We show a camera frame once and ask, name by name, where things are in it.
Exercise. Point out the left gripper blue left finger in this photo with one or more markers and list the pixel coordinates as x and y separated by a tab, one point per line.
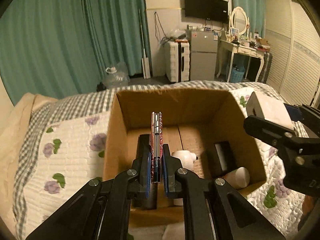
100	209

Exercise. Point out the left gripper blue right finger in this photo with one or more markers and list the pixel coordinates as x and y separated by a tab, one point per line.
213	209

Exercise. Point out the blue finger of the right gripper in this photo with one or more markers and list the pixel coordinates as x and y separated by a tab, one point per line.
307	115
289	145

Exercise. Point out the white square charger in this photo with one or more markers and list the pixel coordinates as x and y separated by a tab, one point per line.
270	109

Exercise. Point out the white pill bottle red cap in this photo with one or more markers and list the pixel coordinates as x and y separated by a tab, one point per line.
238	178

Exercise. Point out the black rectangular charger block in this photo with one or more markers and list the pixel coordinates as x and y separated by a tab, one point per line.
225	156

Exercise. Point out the white lotion bottle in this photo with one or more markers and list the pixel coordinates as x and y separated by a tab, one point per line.
186	157

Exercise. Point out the brown cardboard box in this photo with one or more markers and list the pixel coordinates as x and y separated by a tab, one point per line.
194	119

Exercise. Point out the red patterned card case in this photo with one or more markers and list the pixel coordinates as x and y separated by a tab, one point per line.
156	147

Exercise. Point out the person's right hand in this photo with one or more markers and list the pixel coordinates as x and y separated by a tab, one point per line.
307	207

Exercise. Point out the dark checkered suitcase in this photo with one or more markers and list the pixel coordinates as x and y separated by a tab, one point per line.
266	67

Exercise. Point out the blue waste basket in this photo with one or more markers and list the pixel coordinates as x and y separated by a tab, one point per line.
236	74

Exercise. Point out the white floral quilt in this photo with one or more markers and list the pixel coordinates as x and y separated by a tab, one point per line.
75	150

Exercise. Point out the white louvered wardrobe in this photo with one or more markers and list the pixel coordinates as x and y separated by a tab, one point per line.
294	41

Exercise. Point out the white dressing table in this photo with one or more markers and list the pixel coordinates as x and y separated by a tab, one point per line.
239	50

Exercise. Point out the silver mini fridge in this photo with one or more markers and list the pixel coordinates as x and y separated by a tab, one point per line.
203	54

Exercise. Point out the oval white vanity mirror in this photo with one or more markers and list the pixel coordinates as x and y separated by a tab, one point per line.
238	22

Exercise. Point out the white suitcase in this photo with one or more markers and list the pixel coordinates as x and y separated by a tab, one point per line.
177	61

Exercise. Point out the beige pillow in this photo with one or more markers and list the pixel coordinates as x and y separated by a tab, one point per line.
11	142

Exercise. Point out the clear water jug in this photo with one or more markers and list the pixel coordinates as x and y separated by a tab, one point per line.
117	75

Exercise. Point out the small green curtain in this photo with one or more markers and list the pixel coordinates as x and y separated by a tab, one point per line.
255	10

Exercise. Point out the white folded rack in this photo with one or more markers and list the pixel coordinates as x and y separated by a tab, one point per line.
145	59

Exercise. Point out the large green curtain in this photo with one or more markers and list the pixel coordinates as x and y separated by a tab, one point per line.
59	48

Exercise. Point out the black wall television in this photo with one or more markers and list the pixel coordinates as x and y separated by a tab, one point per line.
213	10

